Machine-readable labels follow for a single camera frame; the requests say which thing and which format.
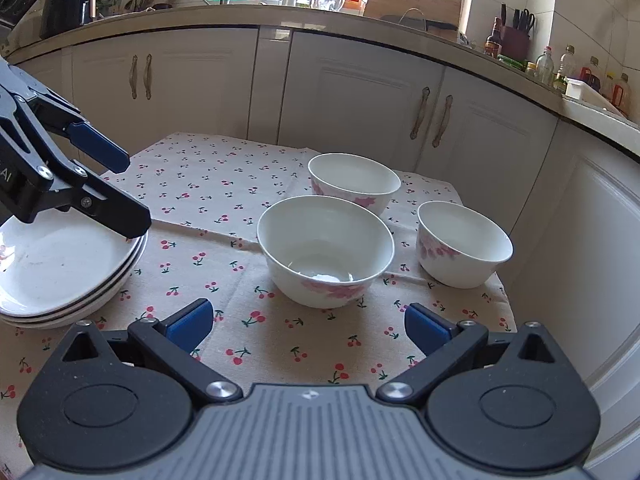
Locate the green food packet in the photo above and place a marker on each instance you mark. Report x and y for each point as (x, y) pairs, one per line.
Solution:
(511, 62)

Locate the white kitchen base cabinets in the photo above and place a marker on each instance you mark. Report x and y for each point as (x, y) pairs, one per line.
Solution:
(350, 95)

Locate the orange oil bottle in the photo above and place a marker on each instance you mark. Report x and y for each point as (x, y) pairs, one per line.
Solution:
(621, 95)

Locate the clear oil bottle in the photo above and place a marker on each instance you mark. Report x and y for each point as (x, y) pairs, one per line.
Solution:
(545, 67)

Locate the small yellow oil bottle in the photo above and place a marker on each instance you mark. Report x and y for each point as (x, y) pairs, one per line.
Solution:
(607, 87)

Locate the small yellow lid jar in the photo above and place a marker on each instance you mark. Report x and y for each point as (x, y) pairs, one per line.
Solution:
(531, 69)

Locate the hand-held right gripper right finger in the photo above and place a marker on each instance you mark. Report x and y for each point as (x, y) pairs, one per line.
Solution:
(425, 330)

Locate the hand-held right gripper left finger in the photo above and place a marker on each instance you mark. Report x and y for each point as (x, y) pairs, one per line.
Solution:
(192, 322)

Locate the white pink floral bowl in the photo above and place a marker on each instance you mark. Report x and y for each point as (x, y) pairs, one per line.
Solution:
(325, 240)
(462, 240)
(352, 180)

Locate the dark red knife block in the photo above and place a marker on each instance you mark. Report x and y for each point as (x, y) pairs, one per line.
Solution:
(515, 42)

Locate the small black pan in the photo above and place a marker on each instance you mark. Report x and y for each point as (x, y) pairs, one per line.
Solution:
(161, 6)

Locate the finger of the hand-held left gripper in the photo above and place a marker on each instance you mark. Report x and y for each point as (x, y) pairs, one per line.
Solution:
(115, 215)
(97, 147)

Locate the grey kitchen countertop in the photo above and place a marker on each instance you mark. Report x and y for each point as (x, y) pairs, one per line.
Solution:
(320, 20)

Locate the dark sauce bottle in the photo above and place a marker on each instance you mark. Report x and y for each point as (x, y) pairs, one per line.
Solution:
(493, 40)

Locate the white plastic tray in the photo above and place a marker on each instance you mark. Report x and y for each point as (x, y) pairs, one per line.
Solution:
(595, 97)

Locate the black air fryer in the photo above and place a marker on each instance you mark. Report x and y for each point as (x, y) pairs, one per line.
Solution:
(67, 5)

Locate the cherry print tablecloth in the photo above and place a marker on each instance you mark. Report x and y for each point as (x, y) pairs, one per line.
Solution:
(225, 200)

